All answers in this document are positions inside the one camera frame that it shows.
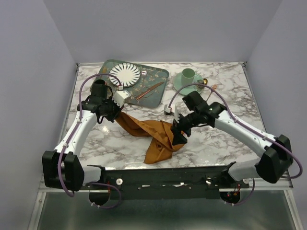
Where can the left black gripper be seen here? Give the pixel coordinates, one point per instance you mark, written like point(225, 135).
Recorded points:
point(112, 118)

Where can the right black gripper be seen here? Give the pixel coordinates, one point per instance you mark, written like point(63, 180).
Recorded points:
point(177, 137)

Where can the orange-brown cloth napkin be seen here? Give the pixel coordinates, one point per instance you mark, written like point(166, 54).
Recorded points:
point(161, 147)

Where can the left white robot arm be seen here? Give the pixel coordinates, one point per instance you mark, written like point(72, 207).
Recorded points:
point(61, 167)

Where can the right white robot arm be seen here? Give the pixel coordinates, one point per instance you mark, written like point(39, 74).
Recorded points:
point(273, 152)

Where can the teal floral serving tray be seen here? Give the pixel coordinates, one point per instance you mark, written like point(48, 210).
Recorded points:
point(154, 75)

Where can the white black striped plate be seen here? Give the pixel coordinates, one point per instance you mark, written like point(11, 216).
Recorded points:
point(127, 73)

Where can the mint green saucer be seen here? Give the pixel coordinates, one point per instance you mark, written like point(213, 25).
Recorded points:
point(179, 81)

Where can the copper table knife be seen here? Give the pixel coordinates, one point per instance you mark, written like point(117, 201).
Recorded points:
point(149, 90)

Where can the mint green cup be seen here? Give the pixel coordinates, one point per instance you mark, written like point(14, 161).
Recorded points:
point(187, 76)

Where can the copper fork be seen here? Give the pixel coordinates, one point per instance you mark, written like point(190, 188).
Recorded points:
point(214, 87)

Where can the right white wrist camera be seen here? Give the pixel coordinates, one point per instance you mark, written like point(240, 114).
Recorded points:
point(168, 111)

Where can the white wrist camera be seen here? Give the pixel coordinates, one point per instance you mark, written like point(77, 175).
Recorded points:
point(168, 111)
point(120, 96)

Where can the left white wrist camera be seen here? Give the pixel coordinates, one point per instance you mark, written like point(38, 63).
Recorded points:
point(120, 96)

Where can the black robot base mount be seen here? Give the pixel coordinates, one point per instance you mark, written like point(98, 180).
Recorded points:
point(167, 183)

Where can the aluminium frame rail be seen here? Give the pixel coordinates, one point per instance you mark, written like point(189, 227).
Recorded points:
point(261, 185)

